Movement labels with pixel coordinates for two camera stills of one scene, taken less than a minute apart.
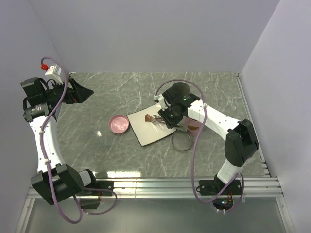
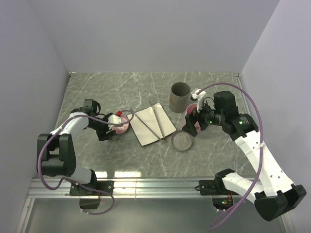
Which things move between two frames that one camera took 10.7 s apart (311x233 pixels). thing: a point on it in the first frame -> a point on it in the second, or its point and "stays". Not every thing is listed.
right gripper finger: [181, 126] -> [189, 126]
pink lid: [118, 124] stays
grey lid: [181, 141] stays
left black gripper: [77, 94] -> [103, 135]
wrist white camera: [53, 72] -> [113, 119]
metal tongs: [160, 120] -> [160, 139]
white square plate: [148, 125] stays
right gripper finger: [167, 117] -> [203, 124]
